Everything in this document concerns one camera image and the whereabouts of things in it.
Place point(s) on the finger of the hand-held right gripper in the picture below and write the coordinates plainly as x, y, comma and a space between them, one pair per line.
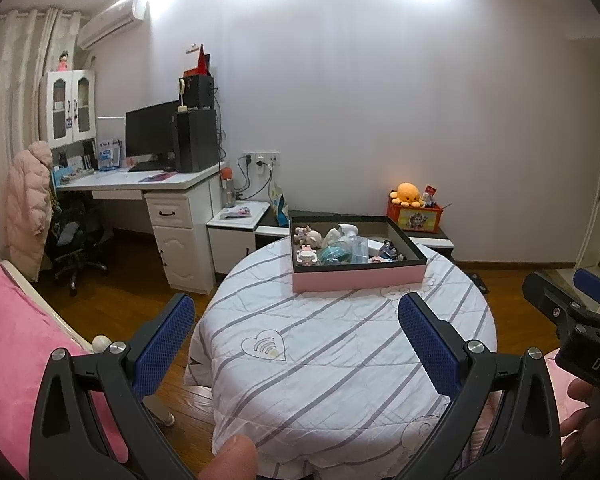
547, 295
597, 287

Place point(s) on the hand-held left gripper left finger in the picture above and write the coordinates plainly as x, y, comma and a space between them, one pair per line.
162, 347

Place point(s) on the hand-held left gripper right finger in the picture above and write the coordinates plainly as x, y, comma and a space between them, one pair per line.
427, 347

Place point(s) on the pink box with black rim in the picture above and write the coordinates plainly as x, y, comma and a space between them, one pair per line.
355, 275

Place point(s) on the small white box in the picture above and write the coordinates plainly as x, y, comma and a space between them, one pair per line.
376, 246

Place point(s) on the teal toy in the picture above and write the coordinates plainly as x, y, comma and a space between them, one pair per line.
334, 254

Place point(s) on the pink block toy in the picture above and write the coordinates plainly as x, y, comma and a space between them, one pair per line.
307, 255

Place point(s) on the person's right hand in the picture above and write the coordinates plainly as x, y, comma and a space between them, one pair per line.
580, 425

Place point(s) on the person's left hand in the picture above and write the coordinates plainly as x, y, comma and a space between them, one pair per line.
236, 460

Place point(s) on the white slipper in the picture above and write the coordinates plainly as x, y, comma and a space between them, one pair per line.
164, 412

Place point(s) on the black bathroom scale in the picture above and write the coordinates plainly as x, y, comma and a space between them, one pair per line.
479, 284

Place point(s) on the white door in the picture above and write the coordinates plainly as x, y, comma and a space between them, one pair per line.
592, 200

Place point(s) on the round table, striped cloth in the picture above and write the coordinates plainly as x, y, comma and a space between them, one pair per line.
340, 360

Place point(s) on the white desk with drawers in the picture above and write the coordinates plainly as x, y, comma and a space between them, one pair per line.
180, 240

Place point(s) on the orange storage crate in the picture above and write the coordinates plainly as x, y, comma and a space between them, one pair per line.
417, 220

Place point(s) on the white side cabinet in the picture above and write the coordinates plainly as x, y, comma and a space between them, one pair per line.
235, 240

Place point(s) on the black office chair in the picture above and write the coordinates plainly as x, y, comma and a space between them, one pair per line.
77, 245

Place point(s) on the pink blanket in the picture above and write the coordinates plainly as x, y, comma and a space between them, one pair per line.
15, 320

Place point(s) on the red packet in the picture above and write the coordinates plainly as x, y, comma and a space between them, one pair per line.
430, 194

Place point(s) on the orange octopus plush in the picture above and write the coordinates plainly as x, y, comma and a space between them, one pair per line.
407, 194

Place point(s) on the purple mouse pad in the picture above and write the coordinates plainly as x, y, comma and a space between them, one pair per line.
160, 176

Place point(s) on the bottle with orange cap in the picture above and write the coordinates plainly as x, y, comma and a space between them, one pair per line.
228, 187

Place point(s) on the black keyboard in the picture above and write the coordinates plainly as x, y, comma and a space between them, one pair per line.
147, 166

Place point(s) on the blue paper bag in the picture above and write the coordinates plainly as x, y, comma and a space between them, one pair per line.
280, 207

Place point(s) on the pink puffer jacket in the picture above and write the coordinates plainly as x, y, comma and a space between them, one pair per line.
27, 210

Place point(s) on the blue and white boxes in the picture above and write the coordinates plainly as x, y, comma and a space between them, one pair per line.
110, 155

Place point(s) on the black computer tower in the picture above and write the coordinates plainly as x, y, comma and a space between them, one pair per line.
197, 140

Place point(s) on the black computer monitor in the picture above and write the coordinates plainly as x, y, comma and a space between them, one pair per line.
150, 130

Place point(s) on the white glass-door cabinet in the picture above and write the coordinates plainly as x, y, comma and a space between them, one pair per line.
67, 110

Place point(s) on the black speaker box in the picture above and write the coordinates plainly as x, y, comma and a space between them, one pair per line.
200, 91

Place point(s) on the red triangular box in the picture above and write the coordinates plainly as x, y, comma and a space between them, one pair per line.
199, 62

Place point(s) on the small doll in pink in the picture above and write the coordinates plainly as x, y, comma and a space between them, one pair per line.
65, 61

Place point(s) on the cream curtain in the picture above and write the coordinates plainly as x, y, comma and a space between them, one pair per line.
10, 85

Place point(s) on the white air conditioner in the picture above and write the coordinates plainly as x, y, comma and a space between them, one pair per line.
112, 22

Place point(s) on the white bed frame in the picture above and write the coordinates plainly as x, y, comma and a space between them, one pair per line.
55, 312

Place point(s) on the white wall outlet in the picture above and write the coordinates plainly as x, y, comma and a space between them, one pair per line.
262, 158

